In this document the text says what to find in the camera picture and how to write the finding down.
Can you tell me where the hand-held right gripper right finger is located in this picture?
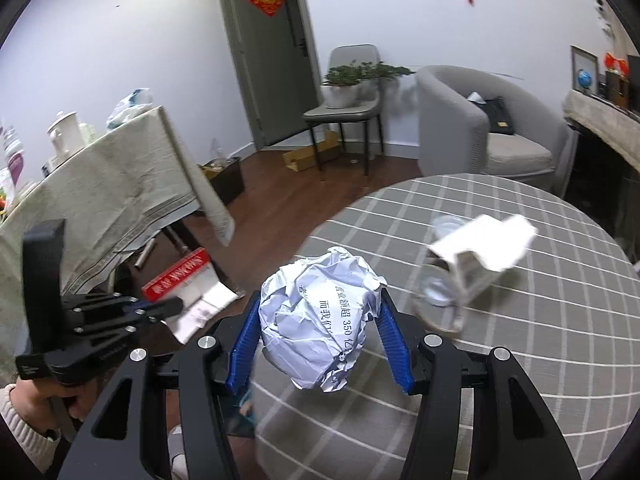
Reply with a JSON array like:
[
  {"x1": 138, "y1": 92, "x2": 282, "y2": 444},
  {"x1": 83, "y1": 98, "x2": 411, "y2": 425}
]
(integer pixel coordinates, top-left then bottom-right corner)
[{"x1": 377, "y1": 287, "x2": 583, "y2": 480}]

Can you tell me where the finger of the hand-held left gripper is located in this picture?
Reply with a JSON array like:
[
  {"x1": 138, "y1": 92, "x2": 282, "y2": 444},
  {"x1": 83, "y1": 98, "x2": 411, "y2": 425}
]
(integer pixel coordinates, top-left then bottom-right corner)
[
  {"x1": 75, "y1": 297, "x2": 183, "y2": 336},
  {"x1": 62, "y1": 292, "x2": 151, "y2": 318}
]

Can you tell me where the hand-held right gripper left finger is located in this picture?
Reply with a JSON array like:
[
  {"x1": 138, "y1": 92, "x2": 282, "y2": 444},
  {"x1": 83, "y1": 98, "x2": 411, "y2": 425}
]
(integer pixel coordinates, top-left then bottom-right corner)
[{"x1": 57, "y1": 295, "x2": 261, "y2": 480}]

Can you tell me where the red and white carton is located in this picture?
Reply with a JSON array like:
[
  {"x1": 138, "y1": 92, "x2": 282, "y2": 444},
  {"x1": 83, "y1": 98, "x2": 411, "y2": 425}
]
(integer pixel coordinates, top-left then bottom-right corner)
[{"x1": 141, "y1": 247, "x2": 246, "y2": 345}]

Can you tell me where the grey tape roll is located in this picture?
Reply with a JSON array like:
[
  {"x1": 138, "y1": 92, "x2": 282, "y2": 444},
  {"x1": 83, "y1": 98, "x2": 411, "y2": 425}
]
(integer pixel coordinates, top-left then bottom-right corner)
[{"x1": 415, "y1": 255, "x2": 466, "y2": 333}]

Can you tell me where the white paper ball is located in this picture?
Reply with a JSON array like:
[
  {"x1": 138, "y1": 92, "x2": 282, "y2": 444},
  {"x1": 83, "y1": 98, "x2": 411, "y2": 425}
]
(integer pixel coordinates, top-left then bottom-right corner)
[{"x1": 259, "y1": 246, "x2": 388, "y2": 393}]

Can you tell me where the white cardboard box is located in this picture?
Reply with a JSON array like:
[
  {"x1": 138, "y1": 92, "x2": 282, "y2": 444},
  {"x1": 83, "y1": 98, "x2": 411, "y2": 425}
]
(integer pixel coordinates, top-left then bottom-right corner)
[{"x1": 429, "y1": 214, "x2": 538, "y2": 306}]

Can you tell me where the person's left forearm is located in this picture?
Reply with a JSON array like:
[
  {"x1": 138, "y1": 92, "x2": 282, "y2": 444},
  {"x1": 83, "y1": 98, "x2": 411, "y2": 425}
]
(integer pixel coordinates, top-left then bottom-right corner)
[{"x1": 0, "y1": 385, "x2": 61, "y2": 461}]

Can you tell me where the person's left hand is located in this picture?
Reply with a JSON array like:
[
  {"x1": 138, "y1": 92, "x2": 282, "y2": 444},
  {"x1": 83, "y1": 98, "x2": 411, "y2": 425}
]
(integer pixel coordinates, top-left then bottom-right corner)
[{"x1": 7, "y1": 382, "x2": 88, "y2": 423}]

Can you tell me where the white cylinder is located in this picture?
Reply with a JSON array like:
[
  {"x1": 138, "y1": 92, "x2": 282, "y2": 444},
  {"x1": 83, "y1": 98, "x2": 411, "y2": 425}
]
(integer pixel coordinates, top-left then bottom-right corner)
[{"x1": 135, "y1": 237, "x2": 157, "y2": 268}]

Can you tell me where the side table beige tablecloth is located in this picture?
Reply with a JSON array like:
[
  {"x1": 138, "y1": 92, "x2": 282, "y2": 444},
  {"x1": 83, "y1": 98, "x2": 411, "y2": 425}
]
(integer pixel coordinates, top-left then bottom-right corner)
[{"x1": 0, "y1": 105, "x2": 236, "y2": 376}]

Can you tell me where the white bottle purple label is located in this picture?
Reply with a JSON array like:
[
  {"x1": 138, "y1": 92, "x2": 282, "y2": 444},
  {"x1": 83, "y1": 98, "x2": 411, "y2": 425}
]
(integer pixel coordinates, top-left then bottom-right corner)
[{"x1": 0, "y1": 125, "x2": 26, "y2": 196}]

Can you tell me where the round table grey checked tablecloth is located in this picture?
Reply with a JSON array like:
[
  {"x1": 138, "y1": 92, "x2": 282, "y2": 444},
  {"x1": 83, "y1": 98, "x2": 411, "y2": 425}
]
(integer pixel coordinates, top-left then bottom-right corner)
[{"x1": 250, "y1": 174, "x2": 640, "y2": 480}]

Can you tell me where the black floor bin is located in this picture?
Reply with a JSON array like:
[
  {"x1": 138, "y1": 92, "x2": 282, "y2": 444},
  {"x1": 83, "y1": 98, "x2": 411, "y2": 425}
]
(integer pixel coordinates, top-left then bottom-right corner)
[{"x1": 200, "y1": 156, "x2": 247, "y2": 206}]

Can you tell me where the white kettle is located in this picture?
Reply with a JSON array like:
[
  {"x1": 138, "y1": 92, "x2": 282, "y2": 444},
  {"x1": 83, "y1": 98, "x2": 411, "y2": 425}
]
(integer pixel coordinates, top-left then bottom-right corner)
[{"x1": 47, "y1": 111, "x2": 86, "y2": 156}]

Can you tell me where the white plastic bag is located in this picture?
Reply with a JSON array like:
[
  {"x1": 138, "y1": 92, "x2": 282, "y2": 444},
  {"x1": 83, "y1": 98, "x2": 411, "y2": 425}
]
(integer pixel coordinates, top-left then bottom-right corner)
[{"x1": 106, "y1": 88, "x2": 155, "y2": 131}]

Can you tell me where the flat cardboard box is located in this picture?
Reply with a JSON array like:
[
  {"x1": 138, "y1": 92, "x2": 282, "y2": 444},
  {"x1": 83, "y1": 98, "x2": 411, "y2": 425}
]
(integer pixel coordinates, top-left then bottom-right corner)
[{"x1": 282, "y1": 130, "x2": 346, "y2": 173}]

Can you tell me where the grey armchair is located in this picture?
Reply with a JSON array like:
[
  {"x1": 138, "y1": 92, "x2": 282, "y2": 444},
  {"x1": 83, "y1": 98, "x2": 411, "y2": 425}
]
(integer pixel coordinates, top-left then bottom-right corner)
[{"x1": 416, "y1": 65, "x2": 571, "y2": 186}]

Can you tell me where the grey door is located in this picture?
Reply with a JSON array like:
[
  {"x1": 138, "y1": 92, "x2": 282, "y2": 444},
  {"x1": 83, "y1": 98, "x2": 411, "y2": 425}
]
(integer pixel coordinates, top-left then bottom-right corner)
[{"x1": 215, "y1": 0, "x2": 321, "y2": 153}]

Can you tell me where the black handbag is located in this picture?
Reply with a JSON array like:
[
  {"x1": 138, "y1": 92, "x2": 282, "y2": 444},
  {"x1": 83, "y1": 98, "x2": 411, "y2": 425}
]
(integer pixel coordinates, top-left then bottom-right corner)
[{"x1": 480, "y1": 96, "x2": 516, "y2": 136}]

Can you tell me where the potted plant white pot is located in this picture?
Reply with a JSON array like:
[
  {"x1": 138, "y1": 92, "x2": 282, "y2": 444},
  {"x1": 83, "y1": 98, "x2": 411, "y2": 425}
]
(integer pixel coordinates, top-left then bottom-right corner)
[{"x1": 320, "y1": 62, "x2": 368, "y2": 109}]

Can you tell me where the green potted plant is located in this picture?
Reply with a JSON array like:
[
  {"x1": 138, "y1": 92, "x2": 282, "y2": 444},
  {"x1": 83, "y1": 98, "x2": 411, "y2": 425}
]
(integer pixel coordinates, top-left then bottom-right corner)
[{"x1": 362, "y1": 60, "x2": 416, "y2": 106}]

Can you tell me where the grey dining chair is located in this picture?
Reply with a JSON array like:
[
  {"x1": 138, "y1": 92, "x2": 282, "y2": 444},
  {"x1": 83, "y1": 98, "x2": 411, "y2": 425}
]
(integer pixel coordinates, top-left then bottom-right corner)
[{"x1": 303, "y1": 44, "x2": 385, "y2": 181}]

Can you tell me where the shelf with beige fringed cloth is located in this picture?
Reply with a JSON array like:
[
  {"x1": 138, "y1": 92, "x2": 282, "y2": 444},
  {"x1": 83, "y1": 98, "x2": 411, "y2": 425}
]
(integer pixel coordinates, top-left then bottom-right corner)
[{"x1": 562, "y1": 89, "x2": 640, "y2": 176}]

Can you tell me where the brown speaker box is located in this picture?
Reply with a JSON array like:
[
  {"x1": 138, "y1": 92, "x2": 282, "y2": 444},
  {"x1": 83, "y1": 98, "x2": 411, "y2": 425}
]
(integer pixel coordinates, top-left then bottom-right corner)
[{"x1": 605, "y1": 71, "x2": 631, "y2": 108}]

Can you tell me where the black monitor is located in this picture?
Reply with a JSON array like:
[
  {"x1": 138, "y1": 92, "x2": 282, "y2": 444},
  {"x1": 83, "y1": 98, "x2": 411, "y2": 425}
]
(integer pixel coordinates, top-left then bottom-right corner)
[{"x1": 627, "y1": 55, "x2": 640, "y2": 111}]

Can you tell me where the picture frame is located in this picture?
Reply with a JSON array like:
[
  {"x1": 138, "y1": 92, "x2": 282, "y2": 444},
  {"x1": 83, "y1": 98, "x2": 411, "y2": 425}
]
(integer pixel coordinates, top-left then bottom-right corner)
[{"x1": 571, "y1": 45, "x2": 600, "y2": 96}]

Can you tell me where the white security camera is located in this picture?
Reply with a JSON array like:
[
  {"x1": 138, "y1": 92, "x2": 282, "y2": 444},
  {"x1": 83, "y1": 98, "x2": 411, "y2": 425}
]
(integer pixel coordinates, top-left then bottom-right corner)
[{"x1": 594, "y1": 0, "x2": 613, "y2": 36}]

